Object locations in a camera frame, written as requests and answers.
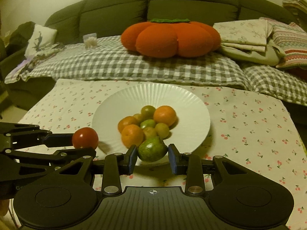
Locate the red tomato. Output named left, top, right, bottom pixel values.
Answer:
left=72, top=127, right=99, bottom=149

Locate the orange with brown spot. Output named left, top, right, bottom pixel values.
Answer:
left=121, top=124, right=144, bottom=149

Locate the green lime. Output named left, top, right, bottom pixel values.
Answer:
left=138, top=136, right=168, bottom=163
left=140, top=119, right=156, bottom=129

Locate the small yellow-brown fruit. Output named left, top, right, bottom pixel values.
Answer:
left=143, top=127, right=158, bottom=140
left=155, top=122, right=170, bottom=139

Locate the small orange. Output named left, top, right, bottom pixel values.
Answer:
left=118, top=116, right=138, bottom=133

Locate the small pale yellow fruit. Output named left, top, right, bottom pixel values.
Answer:
left=133, top=113, right=144, bottom=124

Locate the large orange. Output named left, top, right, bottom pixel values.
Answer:
left=153, top=105, right=177, bottom=126

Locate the yellow-green tomato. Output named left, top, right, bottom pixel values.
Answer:
left=140, top=105, right=156, bottom=121

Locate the white ribbed plate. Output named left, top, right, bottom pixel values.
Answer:
left=92, top=83, right=210, bottom=166

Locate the floral cloth on sofa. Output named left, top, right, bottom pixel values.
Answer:
left=11, top=43, right=65, bottom=76

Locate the grey checkered blanket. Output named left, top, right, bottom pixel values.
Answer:
left=5, top=36, right=306, bottom=105

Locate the white embroidered pillow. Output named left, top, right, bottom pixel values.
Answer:
left=24, top=24, right=57, bottom=58

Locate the orange pumpkin cushion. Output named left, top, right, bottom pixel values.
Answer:
left=121, top=19, right=221, bottom=58

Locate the folded floral bedsheet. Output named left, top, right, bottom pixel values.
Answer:
left=213, top=19, right=286, bottom=67

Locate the dark green sofa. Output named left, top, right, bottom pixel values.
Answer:
left=5, top=0, right=306, bottom=125

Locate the striped patterned pillow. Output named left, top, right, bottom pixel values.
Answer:
left=261, top=17, right=306, bottom=70

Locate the shelf with books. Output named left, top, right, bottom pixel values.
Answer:
left=282, top=0, right=307, bottom=27

